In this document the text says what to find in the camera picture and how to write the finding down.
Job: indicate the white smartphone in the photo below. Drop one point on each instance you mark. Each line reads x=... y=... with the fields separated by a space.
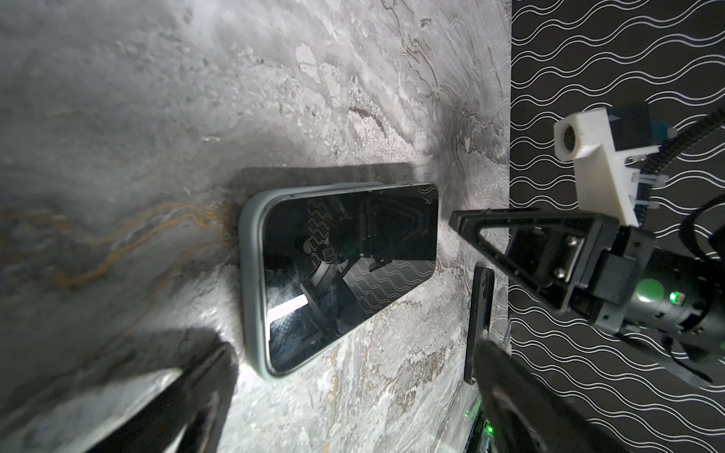
x=332 y=261

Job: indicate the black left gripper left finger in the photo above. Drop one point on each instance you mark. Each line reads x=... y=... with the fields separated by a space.
x=191 y=412

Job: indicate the black phone case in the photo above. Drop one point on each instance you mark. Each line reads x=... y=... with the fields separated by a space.
x=481 y=304

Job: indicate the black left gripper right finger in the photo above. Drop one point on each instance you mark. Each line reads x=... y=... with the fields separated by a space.
x=525 y=415

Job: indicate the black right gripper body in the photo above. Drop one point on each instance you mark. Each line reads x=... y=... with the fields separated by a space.
x=639 y=285

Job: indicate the light blue phone case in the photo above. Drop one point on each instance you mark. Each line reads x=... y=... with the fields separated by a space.
x=249 y=234

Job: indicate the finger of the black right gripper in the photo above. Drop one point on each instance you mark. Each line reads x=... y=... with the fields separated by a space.
x=550 y=254

